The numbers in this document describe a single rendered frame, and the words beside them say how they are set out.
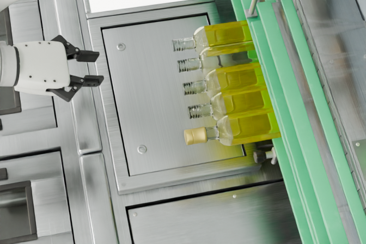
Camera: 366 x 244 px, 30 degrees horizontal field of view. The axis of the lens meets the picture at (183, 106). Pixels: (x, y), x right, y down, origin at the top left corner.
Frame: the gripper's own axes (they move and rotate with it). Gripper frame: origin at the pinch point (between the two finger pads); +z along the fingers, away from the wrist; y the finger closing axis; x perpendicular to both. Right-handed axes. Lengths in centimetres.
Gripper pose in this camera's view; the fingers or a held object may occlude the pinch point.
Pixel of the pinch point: (90, 68)
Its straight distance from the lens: 136.4
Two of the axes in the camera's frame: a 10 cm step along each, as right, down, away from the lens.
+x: 4.1, -4.6, -7.9
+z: 8.9, 0.0, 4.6
